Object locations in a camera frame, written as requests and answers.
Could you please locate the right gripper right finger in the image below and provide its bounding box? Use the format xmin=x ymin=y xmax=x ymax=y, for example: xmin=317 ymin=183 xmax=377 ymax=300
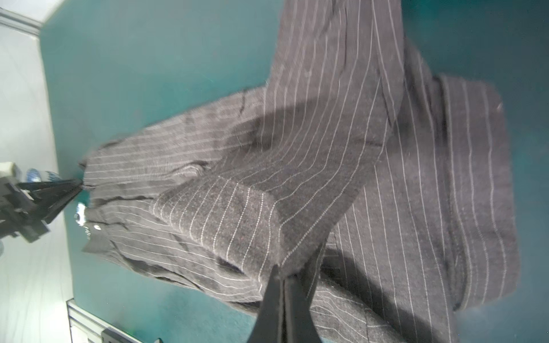
xmin=283 ymin=277 xmax=322 ymax=343

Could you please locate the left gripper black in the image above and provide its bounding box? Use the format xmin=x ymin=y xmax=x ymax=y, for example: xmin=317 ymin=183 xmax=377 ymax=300
xmin=1 ymin=162 xmax=82 ymax=243

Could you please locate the small metal clip on table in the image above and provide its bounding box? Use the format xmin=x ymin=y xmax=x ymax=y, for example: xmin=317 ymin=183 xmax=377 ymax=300
xmin=74 ymin=202 xmax=102 ymax=236

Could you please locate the blue white ceramic plate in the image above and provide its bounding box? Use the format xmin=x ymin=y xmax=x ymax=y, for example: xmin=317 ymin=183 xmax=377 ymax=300
xmin=25 ymin=168 xmax=61 ymax=182

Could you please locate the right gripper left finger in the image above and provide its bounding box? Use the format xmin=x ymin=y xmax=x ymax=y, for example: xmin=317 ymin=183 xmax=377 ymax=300
xmin=247 ymin=265 xmax=285 ymax=343

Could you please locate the grey pinstriped long sleeve shirt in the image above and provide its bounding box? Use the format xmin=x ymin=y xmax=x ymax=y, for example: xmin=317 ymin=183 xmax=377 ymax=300
xmin=83 ymin=1 xmax=520 ymax=342

